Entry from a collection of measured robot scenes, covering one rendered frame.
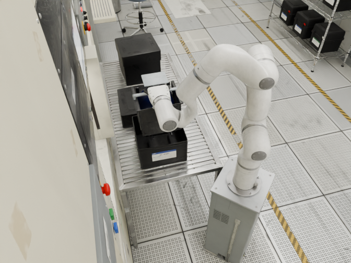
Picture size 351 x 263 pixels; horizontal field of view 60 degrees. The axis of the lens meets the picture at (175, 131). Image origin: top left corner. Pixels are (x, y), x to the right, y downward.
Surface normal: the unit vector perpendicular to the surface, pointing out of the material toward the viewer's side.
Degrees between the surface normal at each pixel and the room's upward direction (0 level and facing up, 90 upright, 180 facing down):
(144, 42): 0
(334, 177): 0
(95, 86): 90
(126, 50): 0
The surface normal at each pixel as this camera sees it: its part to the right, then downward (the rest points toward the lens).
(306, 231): -0.01, -0.70
